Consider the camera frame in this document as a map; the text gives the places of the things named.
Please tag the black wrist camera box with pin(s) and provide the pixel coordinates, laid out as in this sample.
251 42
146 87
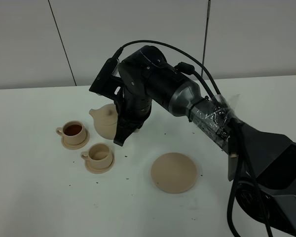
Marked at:
106 82

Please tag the far beige cup saucer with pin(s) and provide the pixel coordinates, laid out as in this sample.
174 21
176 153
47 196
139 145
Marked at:
78 146

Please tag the beige teacup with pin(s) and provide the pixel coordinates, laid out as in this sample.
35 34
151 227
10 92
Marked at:
99 155
73 133

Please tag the large beige teapot saucer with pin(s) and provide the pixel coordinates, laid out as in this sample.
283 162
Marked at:
174 173

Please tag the near beige cup saucer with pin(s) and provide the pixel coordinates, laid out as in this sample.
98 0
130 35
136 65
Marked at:
98 171

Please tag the beige teapot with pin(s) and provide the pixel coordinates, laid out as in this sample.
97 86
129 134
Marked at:
114 124

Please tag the near beige teacup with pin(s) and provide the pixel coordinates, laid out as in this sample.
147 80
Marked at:
99 155

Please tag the beige cup saucer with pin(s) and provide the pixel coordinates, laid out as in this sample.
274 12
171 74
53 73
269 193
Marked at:
78 146
98 171

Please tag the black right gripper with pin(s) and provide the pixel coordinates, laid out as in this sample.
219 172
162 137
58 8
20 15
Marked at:
132 104

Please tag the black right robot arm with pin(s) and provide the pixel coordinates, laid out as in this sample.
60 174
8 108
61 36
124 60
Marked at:
262 165

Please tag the far beige teacup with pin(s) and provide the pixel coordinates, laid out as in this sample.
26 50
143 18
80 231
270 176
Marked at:
73 133

